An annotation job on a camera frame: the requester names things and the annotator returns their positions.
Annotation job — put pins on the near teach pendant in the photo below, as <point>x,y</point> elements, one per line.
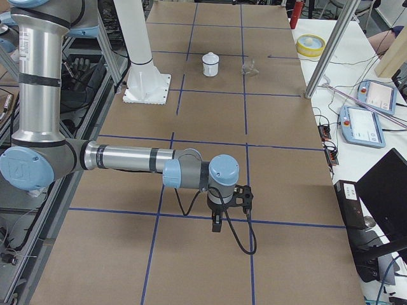
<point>361,127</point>

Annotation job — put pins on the black desktop computer box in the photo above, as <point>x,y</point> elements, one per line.
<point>371,256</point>

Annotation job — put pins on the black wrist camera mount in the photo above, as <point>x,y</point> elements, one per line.
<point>242,197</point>

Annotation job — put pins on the aluminium frame post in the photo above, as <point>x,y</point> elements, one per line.
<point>331,45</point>

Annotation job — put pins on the orange black adapter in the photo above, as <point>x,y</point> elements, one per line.
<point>331,156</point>
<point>324,132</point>

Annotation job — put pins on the red cylinder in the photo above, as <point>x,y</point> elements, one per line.
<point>298,6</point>

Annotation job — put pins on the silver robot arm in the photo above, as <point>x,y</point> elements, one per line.
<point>40,154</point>

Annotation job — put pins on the white enamel mug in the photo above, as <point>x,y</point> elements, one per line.
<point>210,69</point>

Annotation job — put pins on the teach pendant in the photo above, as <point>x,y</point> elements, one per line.
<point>361,127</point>
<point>378,95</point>

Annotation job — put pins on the white enamel cup lid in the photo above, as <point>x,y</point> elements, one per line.
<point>210,58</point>

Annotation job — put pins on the black monitor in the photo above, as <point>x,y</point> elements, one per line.
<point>383,191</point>

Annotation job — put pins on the yellow rimmed bowl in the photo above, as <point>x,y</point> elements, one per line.
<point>310,45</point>

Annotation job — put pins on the orange black adapter far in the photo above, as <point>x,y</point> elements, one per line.
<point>324,132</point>

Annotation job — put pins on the far teach pendant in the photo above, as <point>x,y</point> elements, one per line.
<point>378,95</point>

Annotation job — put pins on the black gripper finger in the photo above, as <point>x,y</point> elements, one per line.
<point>216,223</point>

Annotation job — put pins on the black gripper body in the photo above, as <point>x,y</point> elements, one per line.
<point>217,210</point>

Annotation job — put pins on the white camera pedestal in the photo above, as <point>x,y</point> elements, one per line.
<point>145,83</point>

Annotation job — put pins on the orange black adapter near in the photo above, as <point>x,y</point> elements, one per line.
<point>331,156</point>

